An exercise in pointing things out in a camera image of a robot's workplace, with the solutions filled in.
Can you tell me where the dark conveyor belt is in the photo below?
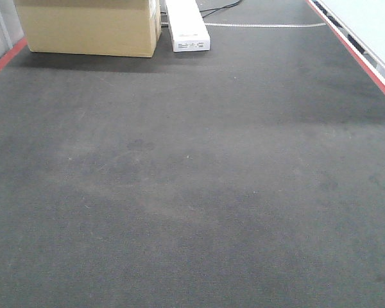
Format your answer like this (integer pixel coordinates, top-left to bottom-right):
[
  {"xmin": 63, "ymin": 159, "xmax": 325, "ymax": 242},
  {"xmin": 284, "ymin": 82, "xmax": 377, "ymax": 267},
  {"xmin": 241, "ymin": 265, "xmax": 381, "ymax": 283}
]
[{"xmin": 0, "ymin": 1, "xmax": 385, "ymax": 307}]

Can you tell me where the long white box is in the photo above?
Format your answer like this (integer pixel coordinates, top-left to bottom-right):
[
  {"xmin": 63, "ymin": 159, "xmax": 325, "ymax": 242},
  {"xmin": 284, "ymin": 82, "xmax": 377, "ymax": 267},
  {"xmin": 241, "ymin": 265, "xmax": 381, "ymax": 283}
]
[{"xmin": 165, "ymin": 0, "xmax": 210, "ymax": 53}]

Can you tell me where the cardboard box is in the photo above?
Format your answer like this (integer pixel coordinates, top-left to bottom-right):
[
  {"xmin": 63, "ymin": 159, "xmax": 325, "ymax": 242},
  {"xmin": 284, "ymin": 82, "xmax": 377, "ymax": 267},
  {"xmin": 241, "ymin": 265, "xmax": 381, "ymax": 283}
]
[{"xmin": 14, "ymin": 0, "xmax": 161, "ymax": 58}]

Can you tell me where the black floor cable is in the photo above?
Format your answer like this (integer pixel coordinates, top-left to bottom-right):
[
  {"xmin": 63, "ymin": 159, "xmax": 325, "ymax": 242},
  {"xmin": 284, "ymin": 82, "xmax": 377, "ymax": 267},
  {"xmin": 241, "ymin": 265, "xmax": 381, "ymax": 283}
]
[{"xmin": 198, "ymin": 0, "xmax": 241, "ymax": 19}]

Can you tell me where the red conveyor frame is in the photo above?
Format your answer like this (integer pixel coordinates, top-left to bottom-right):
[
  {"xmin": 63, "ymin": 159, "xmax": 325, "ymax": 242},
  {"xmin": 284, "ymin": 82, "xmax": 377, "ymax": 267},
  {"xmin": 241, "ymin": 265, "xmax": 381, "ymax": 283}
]
[{"xmin": 0, "ymin": 1, "xmax": 385, "ymax": 95}]

